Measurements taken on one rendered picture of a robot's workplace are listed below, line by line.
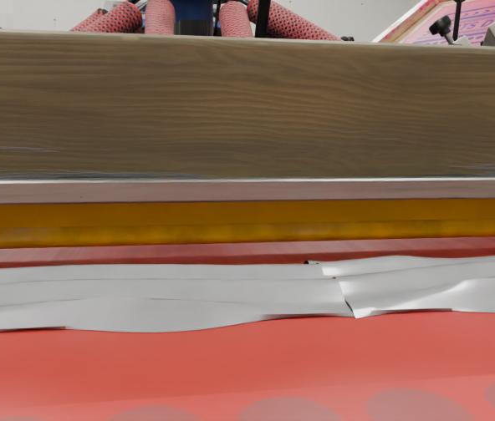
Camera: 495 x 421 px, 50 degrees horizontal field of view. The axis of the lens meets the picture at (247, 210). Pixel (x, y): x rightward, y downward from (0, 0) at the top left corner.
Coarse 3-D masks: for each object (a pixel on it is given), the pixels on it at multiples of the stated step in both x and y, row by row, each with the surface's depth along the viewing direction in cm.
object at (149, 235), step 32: (192, 224) 26; (224, 224) 27; (256, 224) 27; (288, 224) 27; (320, 224) 27; (352, 224) 28; (384, 224) 28; (416, 224) 28; (448, 224) 29; (480, 224) 29
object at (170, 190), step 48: (0, 192) 22; (48, 192) 23; (96, 192) 23; (144, 192) 23; (192, 192) 24; (240, 192) 24; (288, 192) 24; (336, 192) 25; (384, 192) 25; (432, 192) 26; (480, 192) 26
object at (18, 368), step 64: (0, 256) 26; (64, 256) 26; (128, 256) 26; (192, 256) 26; (256, 256) 26; (320, 320) 18; (0, 384) 13; (64, 384) 13; (128, 384) 13; (192, 384) 13; (256, 384) 13; (320, 384) 13
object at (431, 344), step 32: (320, 256) 27; (352, 256) 27; (448, 256) 27; (384, 320) 18; (416, 320) 18; (448, 320) 18; (480, 320) 18; (416, 352) 15; (448, 352) 15; (480, 352) 15
